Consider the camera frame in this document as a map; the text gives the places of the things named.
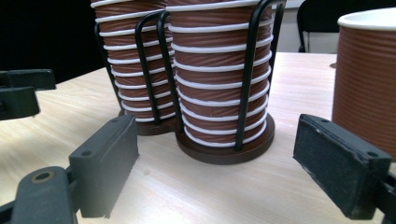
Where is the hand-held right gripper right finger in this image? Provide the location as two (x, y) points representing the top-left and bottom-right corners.
(292, 113), (393, 220)

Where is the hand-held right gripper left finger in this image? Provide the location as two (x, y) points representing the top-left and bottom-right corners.
(68, 114), (140, 218)

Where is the brown ribbed paper cup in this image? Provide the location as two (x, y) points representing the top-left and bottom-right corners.
(331, 7), (396, 163)

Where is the stack of brown paper cups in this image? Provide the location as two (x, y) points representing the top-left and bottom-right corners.
(90, 0), (177, 123)
(164, 0), (275, 148)

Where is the black wire cup holder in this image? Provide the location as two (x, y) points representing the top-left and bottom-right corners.
(93, 0), (288, 166)

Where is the black folding chair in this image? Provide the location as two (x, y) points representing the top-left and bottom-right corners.
(296, 0), (396, 53)

